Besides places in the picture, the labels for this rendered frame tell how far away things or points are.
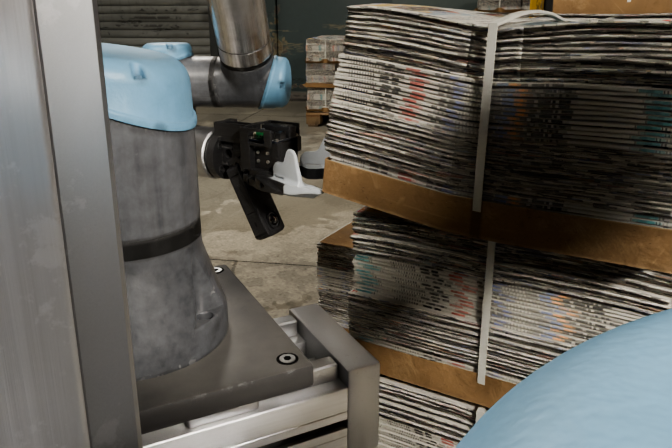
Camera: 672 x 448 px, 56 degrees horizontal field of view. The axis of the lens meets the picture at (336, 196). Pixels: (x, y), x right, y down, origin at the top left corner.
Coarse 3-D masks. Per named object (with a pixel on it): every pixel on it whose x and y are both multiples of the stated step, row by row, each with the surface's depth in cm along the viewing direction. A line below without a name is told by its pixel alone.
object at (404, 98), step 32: (352, 32) 70; (384, 32) 68; (416, 32) 66; (448, 32) 65; (352, 64) 71; (384, 64) 69; (416, 64) 67; (448, 64) 65; (352, 96) 72; (384, 96) 71; (416, 96) 68; (448, 96) 66; (352, 128) 73; (384, 128) 70; (416, 128) 68; (448, 128) 67; (352, 160) 74; (384, 160) 72; (416, 160) 69; (448, 160) 67; (448, 192) 69
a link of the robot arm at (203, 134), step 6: (198, 126) 93; (204, 126) 93; (198, 132) 91; (204, 132) 90; (210, 132) 90; (198, 138) 90; (204, 138) 89; (210, 138) 90; (198, 144) 89; (204, 144) 89; (198, 150) 89; (204, 150) 89; (198, 156) 89; (204, 156) 89; (198, 162) 90; (204, 162) 90; (198, 168) 90; (204, 168) 90; (198, 174) 92; (204, 174) 91; (210, 174) 91
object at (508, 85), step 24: (480, 24) 64; (504, 24) 68; (528, 24) 71; (480, 48) 63; (504, 48) 62; (480, 72) 64; (504, 72) 63; (480, 96) 64; (504, 96) 63; (504, 120) 64; (456, 144) 66; (504, 144) 64; (456, 168) 67; (504, 168) 64; (456, 192) 68; (504, 192) 65
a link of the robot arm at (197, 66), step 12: (144, 48) 90; (156, 48) 89; (168, 48) 90; (180, 48) 90; (180, 60) 90; (192, 60) 91; (204, 60) 91; (192, 72) 90; (204, 72) 90; (192, 84) 90; (204, 84) 90; (192, 96) 91; (204, 96) 91
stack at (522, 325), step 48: (384, 240) 78; (432, 240) 75; (480, 240) 72; (384, 288) 81; (432, 288) 77; (480, 288) 74; (528, 288) 71; (576, 288) 68; (624, 288) 65; (384, 336) 82; (432, 336) 78; (480, 336) 75; (528, 336) 72; (576, 336) 70; (384, 384) 84; (384, 432) 86; (432, 432) 82
